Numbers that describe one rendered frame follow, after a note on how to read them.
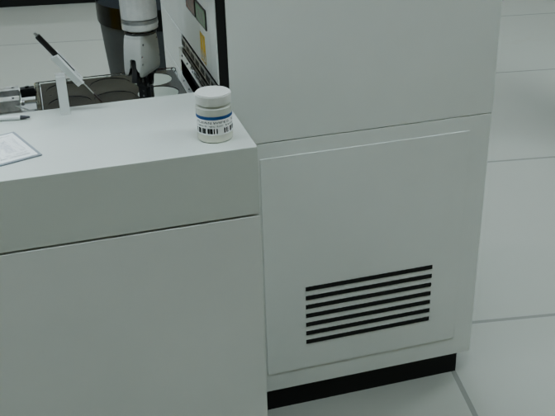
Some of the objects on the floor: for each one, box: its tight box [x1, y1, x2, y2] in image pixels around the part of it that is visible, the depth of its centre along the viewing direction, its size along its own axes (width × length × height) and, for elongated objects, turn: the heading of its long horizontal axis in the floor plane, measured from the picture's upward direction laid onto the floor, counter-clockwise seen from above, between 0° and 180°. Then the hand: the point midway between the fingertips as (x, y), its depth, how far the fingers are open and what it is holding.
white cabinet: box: [0, 214, 268, 416], centre depth 224 cm, size 64×96×82 cm, turn 19°
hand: (146, 92), depth 207 cm, fingers closed
